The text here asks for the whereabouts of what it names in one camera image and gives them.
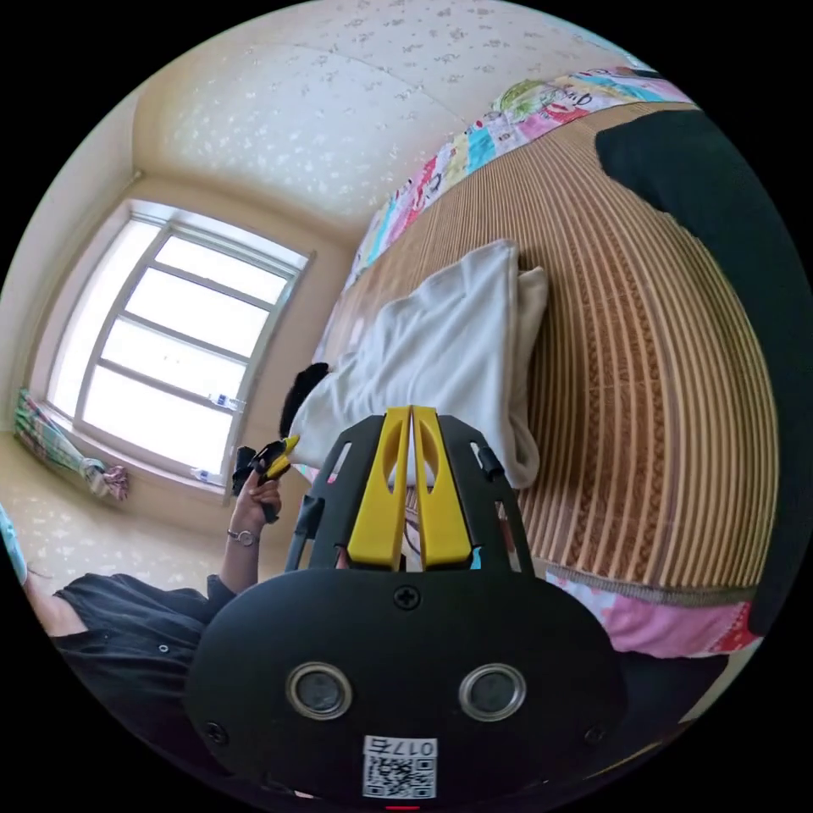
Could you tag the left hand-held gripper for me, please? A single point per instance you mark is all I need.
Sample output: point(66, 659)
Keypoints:
point(244, 476)

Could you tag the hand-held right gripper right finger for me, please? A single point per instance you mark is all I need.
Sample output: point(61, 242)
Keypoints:
point(448, 527)

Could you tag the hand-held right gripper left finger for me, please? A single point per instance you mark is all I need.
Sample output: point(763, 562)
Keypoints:
point(371, 521)

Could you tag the white long sleeve shirt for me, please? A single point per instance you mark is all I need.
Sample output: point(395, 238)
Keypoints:
point(444, 343)

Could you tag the person's left forearm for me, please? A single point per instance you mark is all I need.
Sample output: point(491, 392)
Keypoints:
point(240, 565)

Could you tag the person's left hand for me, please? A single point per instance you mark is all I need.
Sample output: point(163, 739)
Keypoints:
point(254, 505)

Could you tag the small black cloth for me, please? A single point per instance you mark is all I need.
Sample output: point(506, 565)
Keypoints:
point(305, 387)

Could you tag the window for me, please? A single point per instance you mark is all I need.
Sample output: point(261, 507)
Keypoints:
point(178, 343)

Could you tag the patterned curtain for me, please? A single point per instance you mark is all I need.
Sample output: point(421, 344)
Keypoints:
point(51, 438)

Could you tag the person's body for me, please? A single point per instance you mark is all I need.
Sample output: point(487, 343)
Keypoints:
point(127, 635)

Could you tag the black garment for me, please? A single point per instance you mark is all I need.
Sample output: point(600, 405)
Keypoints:
point(730, 190)

